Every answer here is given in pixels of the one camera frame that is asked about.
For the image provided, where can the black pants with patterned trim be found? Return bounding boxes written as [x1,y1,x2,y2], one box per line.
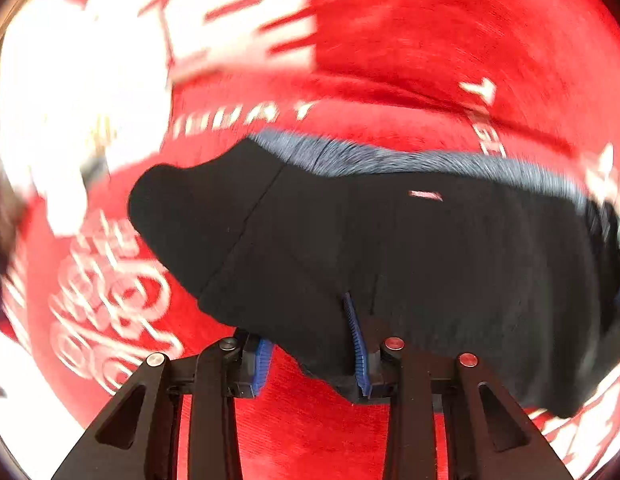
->
[128,130,620,418]

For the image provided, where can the red wedding bed quilt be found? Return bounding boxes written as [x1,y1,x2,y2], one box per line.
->
[0,0,620,479]

